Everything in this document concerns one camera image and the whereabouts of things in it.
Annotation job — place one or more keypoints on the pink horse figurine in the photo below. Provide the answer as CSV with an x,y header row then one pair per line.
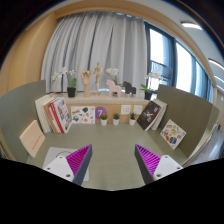
x,y
113,88

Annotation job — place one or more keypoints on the round purple number sign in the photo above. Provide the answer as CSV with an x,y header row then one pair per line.
x,y
100,112

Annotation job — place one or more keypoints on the beige booklet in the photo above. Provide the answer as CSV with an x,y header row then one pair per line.
x,y
32,138

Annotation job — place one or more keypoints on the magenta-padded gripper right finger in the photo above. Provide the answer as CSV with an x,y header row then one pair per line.
x,y
166,166

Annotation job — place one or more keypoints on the small succulent in white pot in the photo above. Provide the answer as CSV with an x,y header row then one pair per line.
x,y
116,121
104,121
132,121

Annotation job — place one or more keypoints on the white books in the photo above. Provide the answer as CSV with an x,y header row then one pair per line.
x,y
40,111

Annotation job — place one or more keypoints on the window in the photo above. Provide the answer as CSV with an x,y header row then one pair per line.
x,y
183,66

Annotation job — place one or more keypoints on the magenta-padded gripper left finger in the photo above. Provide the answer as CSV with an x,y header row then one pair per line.
x,y
56,166

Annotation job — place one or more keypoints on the white wall socket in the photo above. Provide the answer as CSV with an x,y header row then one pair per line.
x,y
125,109
138,109

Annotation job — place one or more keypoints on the white orchid in black pot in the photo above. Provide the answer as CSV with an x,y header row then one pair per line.
x,y
71,91
113,71
148,95

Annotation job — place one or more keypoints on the black book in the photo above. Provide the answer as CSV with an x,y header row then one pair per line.
x,y
148,115

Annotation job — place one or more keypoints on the white printed mouse pad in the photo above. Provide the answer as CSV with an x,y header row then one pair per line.
x,y
52,154

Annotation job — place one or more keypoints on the white sheet with colourful stickers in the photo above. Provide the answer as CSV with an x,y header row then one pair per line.
x,y
172,134

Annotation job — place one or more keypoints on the black horse figurine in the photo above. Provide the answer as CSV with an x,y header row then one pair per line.
x,y
129,88

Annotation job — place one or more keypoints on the brown book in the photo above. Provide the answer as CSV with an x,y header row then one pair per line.
x,y
50,116

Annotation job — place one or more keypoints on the grey curtain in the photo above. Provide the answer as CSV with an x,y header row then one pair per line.
x,y
96,43

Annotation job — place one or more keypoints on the wooden hand model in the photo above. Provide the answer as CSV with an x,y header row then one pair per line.
x,y
86,80

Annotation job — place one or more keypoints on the white card with stickers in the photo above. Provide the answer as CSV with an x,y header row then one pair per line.
x,y
83,115

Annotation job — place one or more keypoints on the ceiling lights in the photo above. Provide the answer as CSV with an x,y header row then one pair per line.
x,y
191,25

